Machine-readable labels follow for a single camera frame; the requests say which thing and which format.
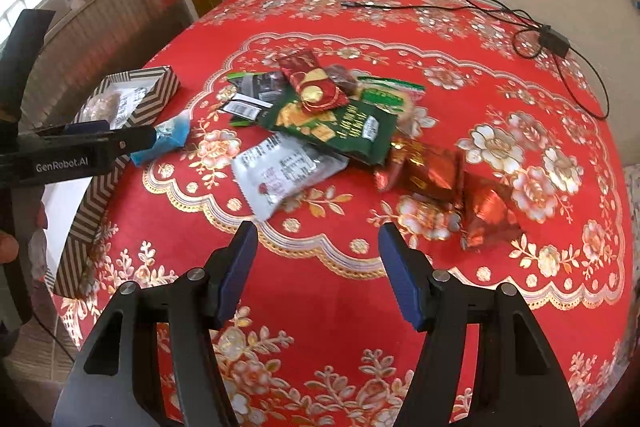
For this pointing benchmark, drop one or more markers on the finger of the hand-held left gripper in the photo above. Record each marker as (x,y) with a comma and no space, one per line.
(135,140)
(87,127)

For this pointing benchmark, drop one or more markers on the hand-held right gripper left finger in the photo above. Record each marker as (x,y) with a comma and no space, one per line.
(239,272)

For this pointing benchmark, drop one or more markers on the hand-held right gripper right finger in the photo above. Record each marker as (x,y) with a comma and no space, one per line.
(400,272)

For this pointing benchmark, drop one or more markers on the blue candy packet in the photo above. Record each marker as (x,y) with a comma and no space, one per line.
(167,134)

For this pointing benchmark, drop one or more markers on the striped cardboard box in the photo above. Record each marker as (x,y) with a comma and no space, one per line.
(80,232)

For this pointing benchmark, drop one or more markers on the red foil packet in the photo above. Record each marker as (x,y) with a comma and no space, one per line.
(492,212)
(430,169)

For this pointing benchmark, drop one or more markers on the silver white snack packet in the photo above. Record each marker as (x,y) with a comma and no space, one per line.
(280,172)

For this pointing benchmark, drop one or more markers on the long dark brown packet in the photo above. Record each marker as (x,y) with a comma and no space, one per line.
(245,108)

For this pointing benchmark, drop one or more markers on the dark packet with green edges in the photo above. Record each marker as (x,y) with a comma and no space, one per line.
(265,84)

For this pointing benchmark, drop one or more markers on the green snack packet gold print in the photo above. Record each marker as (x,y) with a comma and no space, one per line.
(350,132)

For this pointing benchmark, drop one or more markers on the red packet with gold heart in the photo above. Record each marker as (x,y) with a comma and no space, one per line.
(310,82)

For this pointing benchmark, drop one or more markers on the person's left hand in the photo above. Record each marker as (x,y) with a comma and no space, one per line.
(7,248)

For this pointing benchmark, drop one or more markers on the clear wrapped nut pastry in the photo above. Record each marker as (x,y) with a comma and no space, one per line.
(100,107)

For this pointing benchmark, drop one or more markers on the white packet with black print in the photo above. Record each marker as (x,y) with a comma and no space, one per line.
(127,104)

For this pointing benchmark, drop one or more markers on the slatted panel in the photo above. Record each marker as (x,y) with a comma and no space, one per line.
(115,37)

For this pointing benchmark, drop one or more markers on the red floral tablecloth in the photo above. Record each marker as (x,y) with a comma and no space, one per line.
(320,347)

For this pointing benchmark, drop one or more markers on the clear packet with green label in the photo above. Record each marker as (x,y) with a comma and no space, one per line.
(390,97)

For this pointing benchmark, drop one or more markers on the brown wrapped candy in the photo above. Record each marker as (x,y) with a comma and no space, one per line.
(342,79)

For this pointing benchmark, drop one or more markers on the black power adapter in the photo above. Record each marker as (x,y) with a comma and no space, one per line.
(552,39)

